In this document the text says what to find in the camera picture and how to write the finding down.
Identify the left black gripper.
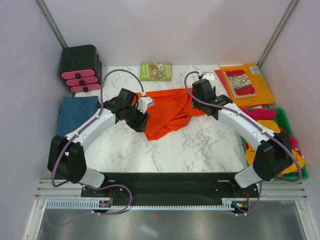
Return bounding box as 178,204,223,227
124,103,150,133

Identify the orange t shirt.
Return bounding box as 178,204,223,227
144,88,205,141

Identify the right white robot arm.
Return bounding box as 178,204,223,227
192,79,294,197

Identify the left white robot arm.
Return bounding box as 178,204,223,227
47,88,154,197

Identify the red comic book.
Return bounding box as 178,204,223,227
224,69,257,99

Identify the red folder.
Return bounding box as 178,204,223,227
214,69,230,96

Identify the green paperback book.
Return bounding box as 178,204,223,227
139,62,173,82

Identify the magenta t shirt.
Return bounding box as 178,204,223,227
243,108,298,150

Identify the orange folder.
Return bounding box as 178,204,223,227
220,63,276,108

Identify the blue folded t shirt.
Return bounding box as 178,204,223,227
57,96,101,137

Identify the yellow t shirt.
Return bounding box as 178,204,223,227
244,119,307,178

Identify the green plastic bin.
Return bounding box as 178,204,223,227
241,107,309,180

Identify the black pink drawer unit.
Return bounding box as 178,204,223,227
58,44,102,93

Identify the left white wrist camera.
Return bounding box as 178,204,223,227
137,92,154,113

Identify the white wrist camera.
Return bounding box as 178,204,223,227
198,72,216,82
137,92,154,113

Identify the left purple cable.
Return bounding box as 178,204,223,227
46,68,146,228

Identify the purple cable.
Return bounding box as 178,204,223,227
46,68,146,228
184,71,303,217

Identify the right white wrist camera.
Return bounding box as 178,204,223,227
198,72,216,82

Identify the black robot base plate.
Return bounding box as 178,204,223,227
81,172,259,207

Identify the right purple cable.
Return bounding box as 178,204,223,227
184,71,303,217

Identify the white slotted cable duct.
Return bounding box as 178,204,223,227
45,199,235,211

